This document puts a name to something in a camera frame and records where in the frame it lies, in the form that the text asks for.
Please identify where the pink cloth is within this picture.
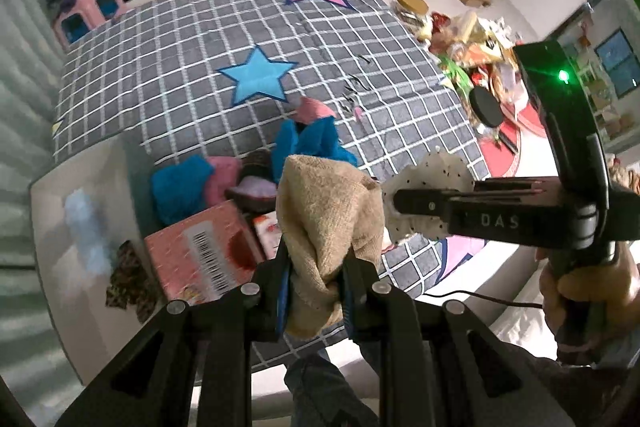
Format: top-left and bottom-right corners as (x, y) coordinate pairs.
(204, 156), (246, 208)
(295, 97), (337, 126)

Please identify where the black round disc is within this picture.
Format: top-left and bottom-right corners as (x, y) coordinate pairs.
(467, 86), (505, 129)

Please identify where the black cable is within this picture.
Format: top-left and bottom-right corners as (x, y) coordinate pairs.
(420, 289), (547, 309)

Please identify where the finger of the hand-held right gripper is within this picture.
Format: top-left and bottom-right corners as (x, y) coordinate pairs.
(470, 177), (565, 194)
(392, 188), (581, 241)

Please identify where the leopard print cloth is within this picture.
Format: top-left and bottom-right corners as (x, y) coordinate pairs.
(105, 241), (159, 325)

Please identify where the person's jeans leg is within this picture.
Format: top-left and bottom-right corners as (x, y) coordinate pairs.
(285, 353), (382, 427)

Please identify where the white red packet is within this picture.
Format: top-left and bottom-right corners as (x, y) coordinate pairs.
(252, 212), (281, 259)

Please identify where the blue framed picture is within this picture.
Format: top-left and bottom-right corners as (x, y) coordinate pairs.
(595, 29), (640, 98)

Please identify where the beige towel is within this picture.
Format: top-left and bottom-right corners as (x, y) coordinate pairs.
(276, 154), (386, 340)

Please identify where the dark brown plush slipper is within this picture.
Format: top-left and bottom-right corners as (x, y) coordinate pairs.
(225, 149), (281, 214)

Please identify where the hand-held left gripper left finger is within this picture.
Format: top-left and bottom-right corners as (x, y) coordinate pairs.
(52, 247), (296, 427)

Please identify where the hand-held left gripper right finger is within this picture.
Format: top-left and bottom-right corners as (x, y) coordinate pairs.
(340, 254), (576, 427)

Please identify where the grey checked star blanket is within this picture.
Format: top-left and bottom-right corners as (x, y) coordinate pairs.
(52, 0), (492, 375)

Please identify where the white dotted cloth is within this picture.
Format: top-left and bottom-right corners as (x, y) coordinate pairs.
(382, 151), (477, 244)

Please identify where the pink printed box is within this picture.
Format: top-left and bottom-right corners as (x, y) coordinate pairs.
(144, 199), (267, 306)

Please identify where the white shelf unit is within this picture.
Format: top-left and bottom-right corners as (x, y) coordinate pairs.
(575, 32), (640, 145)

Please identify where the red round tray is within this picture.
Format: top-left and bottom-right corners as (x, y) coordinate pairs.
(477, 101), (551, 178)

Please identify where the person's right hand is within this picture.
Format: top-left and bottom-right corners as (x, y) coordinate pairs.
(535, 242), (640, 348)

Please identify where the pile of snack packets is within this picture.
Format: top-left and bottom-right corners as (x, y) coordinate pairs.
(429, 7), (532, 94)

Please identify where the blue cloth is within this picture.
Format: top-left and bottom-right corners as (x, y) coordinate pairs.
(272, 117), (359, 182)
(151, 156), (214, 228)

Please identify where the yellow lid jar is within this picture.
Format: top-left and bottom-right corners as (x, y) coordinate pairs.
(392, 0), (432, 40)

